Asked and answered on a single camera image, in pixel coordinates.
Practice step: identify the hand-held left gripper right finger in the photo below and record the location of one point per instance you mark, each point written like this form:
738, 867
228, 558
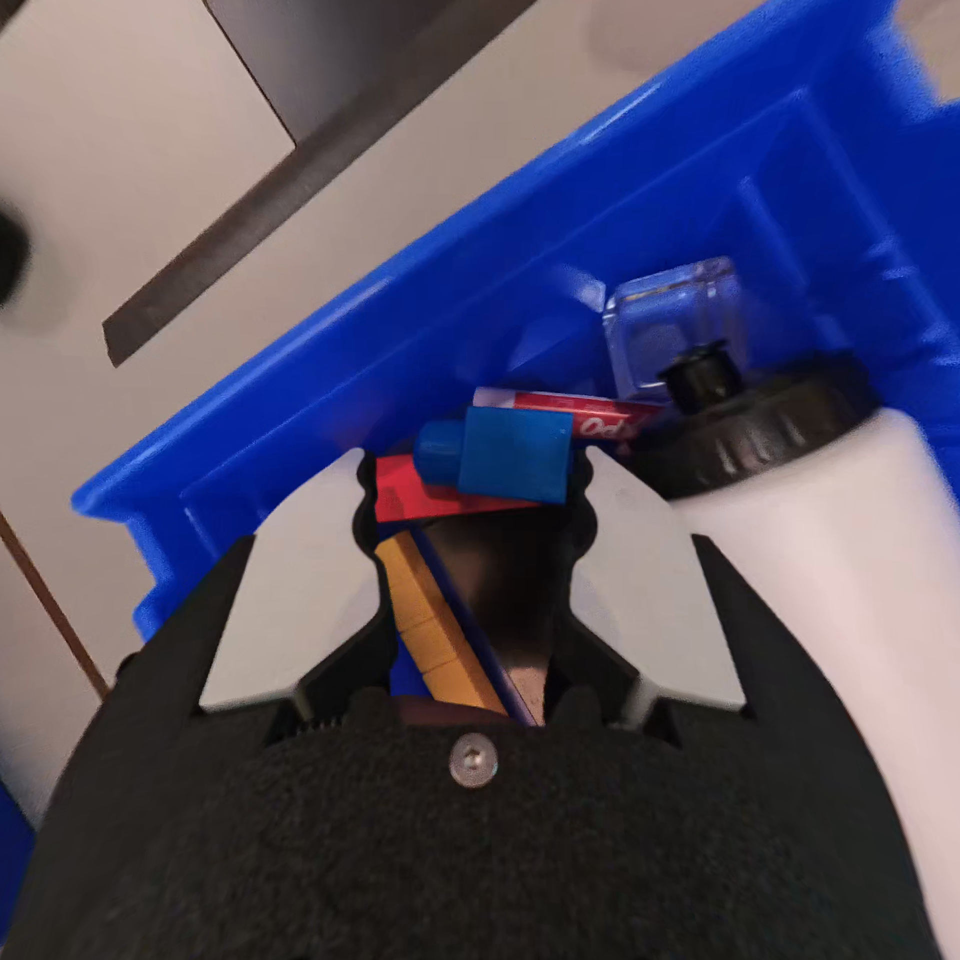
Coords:
652, 607

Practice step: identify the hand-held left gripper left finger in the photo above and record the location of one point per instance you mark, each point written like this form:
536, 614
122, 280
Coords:
292, 615

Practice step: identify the dark glossy plate white sticker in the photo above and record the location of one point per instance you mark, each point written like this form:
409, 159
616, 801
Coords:
510, 577

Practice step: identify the blue plastic toy piece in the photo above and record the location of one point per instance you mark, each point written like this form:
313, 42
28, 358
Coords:
517, 457

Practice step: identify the blue plastic bin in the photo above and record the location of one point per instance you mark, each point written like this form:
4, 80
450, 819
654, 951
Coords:
525, 262
13, 840

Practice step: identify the yellow block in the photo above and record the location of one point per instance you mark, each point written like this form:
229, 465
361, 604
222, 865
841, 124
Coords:
431, 622

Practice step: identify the red block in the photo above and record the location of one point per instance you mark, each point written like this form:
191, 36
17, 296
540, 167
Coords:
405, 491

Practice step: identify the red white tube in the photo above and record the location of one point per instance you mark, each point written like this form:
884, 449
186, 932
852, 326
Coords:
592, 412

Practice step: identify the clear plastic cube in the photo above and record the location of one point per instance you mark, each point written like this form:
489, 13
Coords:
667, 330

